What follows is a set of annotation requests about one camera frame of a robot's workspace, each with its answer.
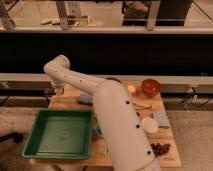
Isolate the blue sponge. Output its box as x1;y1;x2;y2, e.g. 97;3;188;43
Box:
77;94;93;105

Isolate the white lidded jar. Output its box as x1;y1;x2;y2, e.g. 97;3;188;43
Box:
141;117;159;133

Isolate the light blue cloth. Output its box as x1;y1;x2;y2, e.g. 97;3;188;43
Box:
153;112;170;128

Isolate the bunch of dark grapes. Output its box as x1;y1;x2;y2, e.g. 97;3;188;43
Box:
151;143;171;157

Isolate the yellow orange candle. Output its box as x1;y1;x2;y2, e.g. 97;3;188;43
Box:
127;85;137;96

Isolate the blue plastic cup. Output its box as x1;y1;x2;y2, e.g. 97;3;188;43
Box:
95;123;103;138

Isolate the green plastic tray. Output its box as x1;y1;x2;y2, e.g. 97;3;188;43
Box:
22;109;93;160

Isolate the black object on floor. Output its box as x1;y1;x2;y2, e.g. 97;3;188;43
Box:
0;132;23;143

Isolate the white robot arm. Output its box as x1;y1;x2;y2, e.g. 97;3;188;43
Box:
44;55;161;171

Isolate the red bowl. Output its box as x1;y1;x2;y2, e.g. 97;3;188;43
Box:
141;79;161;97

